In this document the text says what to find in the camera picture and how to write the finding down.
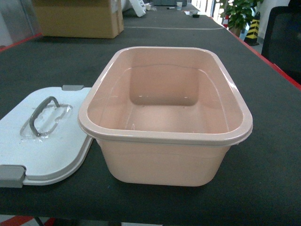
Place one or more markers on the pink plastic storage box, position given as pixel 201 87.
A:
pixel 165 115

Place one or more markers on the white foam block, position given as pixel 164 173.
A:
pixel 137 5

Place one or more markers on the green potted plant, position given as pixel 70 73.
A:
pixel 241 14

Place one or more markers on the yellow black striped bollard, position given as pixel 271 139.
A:
pixel 252 34

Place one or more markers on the white box lid grey handle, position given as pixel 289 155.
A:
pixel 41 142

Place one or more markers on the dark grey table mat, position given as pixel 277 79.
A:
pixel 259 180

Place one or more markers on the red white traffic cone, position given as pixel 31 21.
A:
pixel 225 21

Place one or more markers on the brown cardboard box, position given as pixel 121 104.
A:
pixel 79 18

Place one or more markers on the white paper cup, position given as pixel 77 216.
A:
pixel 179 5

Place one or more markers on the black office chair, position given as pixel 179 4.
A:
pixel 282 42

